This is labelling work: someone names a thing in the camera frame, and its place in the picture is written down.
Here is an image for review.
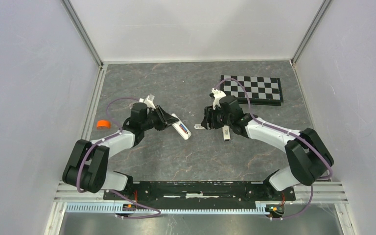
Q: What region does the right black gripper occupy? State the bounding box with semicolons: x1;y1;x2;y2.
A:
201;104;233;130

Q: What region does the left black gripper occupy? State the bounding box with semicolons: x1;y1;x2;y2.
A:
141;105;179;131

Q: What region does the orange battery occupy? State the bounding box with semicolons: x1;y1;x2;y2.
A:
179;123;189;134

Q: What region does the white remote control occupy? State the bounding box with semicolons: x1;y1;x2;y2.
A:
171;113;191;140

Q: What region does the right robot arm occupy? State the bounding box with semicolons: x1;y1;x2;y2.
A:
201;95;334;200

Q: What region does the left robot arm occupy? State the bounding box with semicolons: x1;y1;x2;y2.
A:
62;102;179;200

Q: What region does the long white plastic bar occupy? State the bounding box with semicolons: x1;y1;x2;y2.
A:
222;125;231;141

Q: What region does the black white chessboard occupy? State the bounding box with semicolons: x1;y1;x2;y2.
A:
220;75;283;106

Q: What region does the orange tape roll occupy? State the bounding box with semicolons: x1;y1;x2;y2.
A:
96;120;111;130

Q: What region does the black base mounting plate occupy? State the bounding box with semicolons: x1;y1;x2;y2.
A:
120;181;296;211

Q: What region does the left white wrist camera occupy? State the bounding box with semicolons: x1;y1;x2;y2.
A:
143;94;156;110

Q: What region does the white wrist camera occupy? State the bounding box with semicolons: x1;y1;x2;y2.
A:
143;94;156;110
211;88;226;110

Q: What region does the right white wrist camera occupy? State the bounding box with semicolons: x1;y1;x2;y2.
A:
211;88;226;110

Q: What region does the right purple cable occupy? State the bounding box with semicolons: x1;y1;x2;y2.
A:
214;77;334;221

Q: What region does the purple cable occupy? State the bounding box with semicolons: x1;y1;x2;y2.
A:
214;77;334;221
76;97;161;221

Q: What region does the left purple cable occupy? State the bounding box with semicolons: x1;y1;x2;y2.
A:
76;97;161;221

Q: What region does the slotted cable duct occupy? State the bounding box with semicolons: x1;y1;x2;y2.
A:
66;202;281;216

